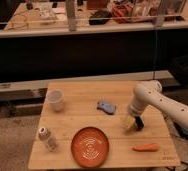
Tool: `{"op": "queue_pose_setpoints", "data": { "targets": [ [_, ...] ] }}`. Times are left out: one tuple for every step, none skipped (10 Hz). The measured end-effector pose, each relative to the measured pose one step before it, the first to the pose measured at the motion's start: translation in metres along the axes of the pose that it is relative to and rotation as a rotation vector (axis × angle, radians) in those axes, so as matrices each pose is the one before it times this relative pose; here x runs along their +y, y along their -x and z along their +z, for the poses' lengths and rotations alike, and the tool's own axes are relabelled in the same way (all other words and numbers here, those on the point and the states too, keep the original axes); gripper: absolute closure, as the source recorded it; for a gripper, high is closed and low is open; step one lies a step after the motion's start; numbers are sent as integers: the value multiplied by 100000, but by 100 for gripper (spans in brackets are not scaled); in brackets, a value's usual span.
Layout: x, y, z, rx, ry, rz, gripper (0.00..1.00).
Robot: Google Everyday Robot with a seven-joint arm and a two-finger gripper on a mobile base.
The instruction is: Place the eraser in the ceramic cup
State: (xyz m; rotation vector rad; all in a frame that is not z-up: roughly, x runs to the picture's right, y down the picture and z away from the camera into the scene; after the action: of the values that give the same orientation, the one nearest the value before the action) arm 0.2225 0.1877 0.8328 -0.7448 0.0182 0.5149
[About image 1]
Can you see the white ceramic cup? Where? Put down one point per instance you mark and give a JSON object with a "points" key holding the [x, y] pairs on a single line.
{"points": [[55, 99]]}

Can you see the black bag on bench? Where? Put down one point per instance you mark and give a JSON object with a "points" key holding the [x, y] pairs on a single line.
{"points": [[99, 17]]}

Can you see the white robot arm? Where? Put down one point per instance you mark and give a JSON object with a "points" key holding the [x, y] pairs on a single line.
{"points": [[150, 93]]}

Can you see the orange carrot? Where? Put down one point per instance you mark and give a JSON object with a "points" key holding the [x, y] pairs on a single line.
{"points": [[146, 148]]}

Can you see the white bottle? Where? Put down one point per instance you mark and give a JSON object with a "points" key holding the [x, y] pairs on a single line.
{"points": [[48, 139]]}

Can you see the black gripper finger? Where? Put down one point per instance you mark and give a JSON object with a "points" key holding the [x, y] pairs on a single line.
{"points": [[139, 123]]}

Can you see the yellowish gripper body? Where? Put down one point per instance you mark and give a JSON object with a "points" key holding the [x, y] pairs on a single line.
{"points": [[128, 122]]}

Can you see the red tool on bench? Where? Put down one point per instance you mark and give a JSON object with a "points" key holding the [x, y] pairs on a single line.
{"points": [[122, 13]]}

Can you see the orange plate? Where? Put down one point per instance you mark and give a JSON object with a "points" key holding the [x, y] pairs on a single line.
{"points": [[90, 147]]}

